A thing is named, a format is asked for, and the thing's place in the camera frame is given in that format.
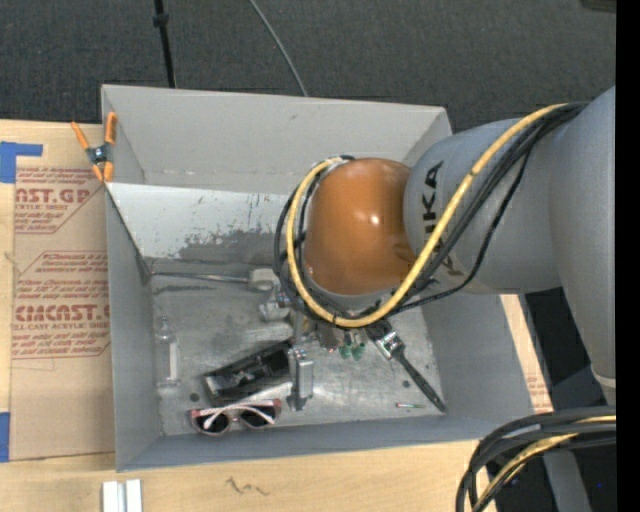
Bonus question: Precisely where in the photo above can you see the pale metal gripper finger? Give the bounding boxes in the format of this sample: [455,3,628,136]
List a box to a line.
[258,288,293,324]
[287,347,316,413]

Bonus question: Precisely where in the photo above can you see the black flat box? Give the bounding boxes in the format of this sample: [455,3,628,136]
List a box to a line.
[201,339,294,407]

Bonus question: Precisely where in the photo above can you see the red and white sunglasses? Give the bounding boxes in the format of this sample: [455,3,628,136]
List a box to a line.
[188,397,283,438]

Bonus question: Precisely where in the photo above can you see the grey metal bin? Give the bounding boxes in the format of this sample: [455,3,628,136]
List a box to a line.
[99,83,547,474]

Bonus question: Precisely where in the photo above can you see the brown cardboard board, red print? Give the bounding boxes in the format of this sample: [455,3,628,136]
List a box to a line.
[0,118,119,462]

